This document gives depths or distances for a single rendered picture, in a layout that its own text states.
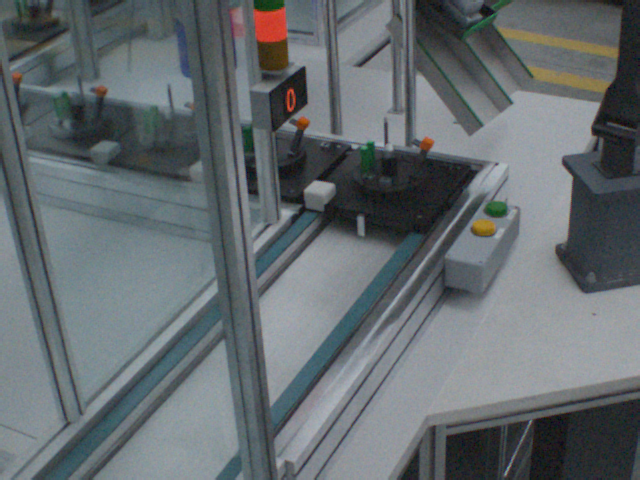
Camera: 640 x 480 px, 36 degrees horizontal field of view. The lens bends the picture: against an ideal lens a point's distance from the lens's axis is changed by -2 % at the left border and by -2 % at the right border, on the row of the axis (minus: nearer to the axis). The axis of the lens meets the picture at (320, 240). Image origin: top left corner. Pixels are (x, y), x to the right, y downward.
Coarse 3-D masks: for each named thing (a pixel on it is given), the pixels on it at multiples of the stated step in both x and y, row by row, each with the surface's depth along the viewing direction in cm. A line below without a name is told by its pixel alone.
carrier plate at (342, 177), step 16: (352, 160) 197; (432, 160) 195; (336, 176) 192; (352, 176) 192; (432, 176) 190; (448, 176) 190; (464, 176) 190; (336, 192) 187; (352, 192) 186; (432, 192) 185; (448, 192) 184; (336, 208) 182; (352, 208) 181; (368, 208) 181; (384, 208) 180; (400, 208) 180; (416, 208) 180; (432, 208) 180; (384, 224) 179; (400, 224) 177; (416, 224) 176
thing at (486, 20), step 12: (420, 0) 191; (420, 12) 193; (432, 12) 191; (480, 12) 199; (492, 12) 197; (444, 24) 190; (456, 24) 189; (480, 24) 192; (456, 36) 190; (468, 36) 191
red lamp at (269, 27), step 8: (256, 16) 158; (264, 16) 157; (272, 16) 157; (280, 16) 158; (256, 24) 159; (264, 24) 158; (272, 24) 158; (280, 24) 159; (256, 32) 160; (264, 32) 159; (272, 32) 159; (280, 32) 159; (264, 40) 160; (272, 40) 159
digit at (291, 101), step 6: (294, 78) 166; (288, 84) 165; (294, 84) 166; (282, 90) 163; (288, 90) 165; (294, 90) 167; (288, 96) 165; (294, 96) 167; (288, 102) 166; (294, 102) 168; (288, 108) 166; (294, 108) 168; (288, 114) 167
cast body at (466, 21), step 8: (448, 0) 194; (456, 0) 190; (464, 0) 188; (472, 0) 189; (480, 0) 190; (448, 8) 192; (456, 8) 191; (464, 8) 189; (472, 8) 189; (448, 16) 193; (456, 16) 191; (464, 16) 190; (472, 16) 191; (480, 16) 192; (464, 24) 190; (472, 24) 191
